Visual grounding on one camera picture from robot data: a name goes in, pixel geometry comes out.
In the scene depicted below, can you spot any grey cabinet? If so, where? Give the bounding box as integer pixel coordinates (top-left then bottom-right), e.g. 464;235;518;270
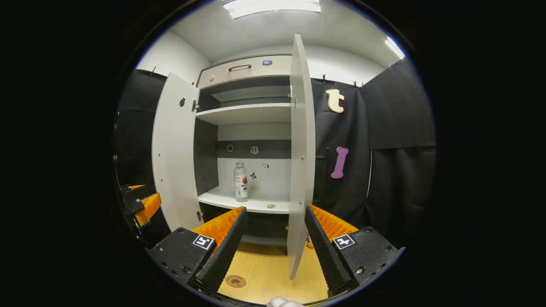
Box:
194;55;295;247

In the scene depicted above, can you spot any grey cabinet drawer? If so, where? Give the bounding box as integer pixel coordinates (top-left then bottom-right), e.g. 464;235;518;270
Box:
197;55;293;89

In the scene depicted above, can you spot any large ceiling light panel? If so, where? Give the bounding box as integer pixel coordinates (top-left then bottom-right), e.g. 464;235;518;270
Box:
222;0;321;20

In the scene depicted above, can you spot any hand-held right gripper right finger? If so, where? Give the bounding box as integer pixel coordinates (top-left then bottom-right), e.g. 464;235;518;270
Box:
304;205;406;298

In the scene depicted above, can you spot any white cabinet shelf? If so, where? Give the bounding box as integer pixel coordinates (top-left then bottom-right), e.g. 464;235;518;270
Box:
198;185;291;214
196;103;292;125

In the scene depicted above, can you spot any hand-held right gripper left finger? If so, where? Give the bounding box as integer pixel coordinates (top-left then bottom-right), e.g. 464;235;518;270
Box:
145;206;248;295

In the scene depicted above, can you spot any clear plastic bottle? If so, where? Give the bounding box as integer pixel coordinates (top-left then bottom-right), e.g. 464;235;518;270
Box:
233;162;249;203

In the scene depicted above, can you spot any small ceiling light panel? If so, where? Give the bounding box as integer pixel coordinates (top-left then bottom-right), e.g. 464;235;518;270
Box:
384;36;406;59

